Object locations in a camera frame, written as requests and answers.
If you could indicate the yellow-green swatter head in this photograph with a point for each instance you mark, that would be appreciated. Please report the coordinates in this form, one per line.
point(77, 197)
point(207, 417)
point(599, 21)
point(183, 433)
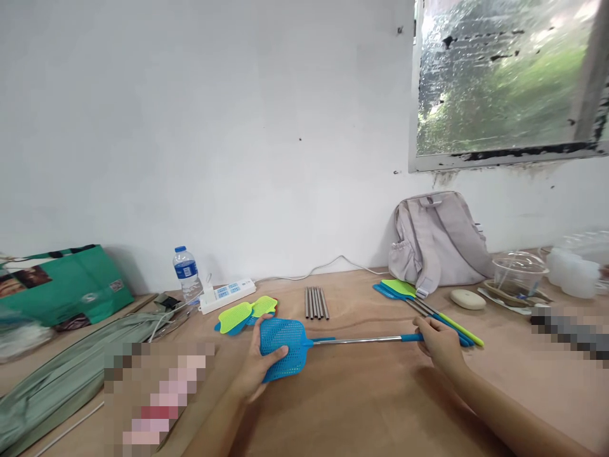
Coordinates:
point(264, 305)
point(234, 318)

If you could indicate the clear plastic cup dome lid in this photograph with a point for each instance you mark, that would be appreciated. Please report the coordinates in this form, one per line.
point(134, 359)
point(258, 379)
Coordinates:
point(519, 273)

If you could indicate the person's left hand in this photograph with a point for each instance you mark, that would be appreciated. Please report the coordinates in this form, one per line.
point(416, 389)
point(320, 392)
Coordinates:
point(250, 376)

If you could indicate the person's right fingers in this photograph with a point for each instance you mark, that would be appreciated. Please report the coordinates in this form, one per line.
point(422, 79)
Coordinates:
point(427, 324)

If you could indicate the light grey backpack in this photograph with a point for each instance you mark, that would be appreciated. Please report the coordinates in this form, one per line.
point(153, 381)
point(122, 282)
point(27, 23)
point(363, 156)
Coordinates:
point(440, 245)

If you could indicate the blue fly swatter metal rod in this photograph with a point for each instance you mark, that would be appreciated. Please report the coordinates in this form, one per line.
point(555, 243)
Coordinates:
point(283, 350)

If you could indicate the white oval case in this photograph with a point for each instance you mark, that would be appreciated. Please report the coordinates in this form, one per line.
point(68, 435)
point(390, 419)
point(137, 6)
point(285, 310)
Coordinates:
point(468, 299)

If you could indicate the clear water bottle blue label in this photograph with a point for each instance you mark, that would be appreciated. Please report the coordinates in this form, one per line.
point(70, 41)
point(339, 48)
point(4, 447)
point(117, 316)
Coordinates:
point(186, 276)

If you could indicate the white plug charger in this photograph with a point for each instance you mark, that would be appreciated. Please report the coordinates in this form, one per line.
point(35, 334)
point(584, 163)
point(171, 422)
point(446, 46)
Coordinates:
point(208, 290)

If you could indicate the person's right thumb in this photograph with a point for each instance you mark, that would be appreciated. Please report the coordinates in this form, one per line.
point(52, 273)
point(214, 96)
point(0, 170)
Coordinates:
point(425, 346)

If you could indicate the person's left fingers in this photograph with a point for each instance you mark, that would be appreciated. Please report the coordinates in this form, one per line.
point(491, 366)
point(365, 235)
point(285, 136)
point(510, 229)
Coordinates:
point(255, 335)

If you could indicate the row of metal tubes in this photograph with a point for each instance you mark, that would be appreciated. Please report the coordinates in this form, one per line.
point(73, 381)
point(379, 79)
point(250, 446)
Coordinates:
point(317, 303)

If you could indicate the person's left thumb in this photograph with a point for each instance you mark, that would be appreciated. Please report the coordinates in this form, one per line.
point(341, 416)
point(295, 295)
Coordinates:
point(276, 358)

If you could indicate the window with white frame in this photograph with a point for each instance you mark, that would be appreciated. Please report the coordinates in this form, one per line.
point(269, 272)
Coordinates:
point(504, 81)

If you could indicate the grey-green fabric bag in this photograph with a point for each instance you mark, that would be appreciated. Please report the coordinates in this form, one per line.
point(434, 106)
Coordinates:
point(62, 371)

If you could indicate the green shopping bag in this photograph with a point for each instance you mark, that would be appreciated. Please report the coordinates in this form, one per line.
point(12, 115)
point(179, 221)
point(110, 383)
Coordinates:
point(66, 285)

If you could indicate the yellow-green fly swatter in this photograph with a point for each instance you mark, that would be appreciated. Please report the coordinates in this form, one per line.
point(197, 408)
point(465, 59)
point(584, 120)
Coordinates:
point(400, 288)

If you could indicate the white translucent plastic containers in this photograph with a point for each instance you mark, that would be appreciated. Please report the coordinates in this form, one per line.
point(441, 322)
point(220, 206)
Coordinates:
point(573, 273)

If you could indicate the white power strip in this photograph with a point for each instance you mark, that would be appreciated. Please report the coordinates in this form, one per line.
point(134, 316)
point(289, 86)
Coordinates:
point(228, 295)

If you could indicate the person's right hand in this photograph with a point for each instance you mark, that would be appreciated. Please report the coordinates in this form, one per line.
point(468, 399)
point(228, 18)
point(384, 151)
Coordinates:
point(445, 345)

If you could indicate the clear plastic bag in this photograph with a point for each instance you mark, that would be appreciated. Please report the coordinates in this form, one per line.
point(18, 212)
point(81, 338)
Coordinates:
point(19, 333)

